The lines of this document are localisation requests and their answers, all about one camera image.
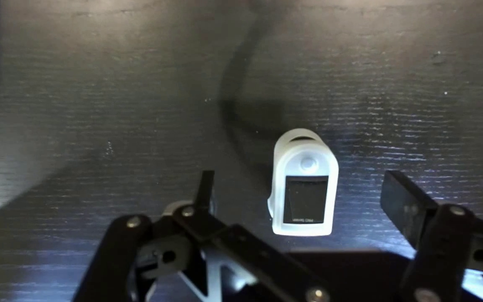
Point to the white fingertip pulse oximeter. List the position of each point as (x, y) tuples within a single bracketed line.
[(304, 161)]

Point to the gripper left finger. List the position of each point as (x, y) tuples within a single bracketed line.
[(118, 256)]

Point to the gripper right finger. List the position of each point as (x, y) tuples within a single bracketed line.
[(438, 247)]

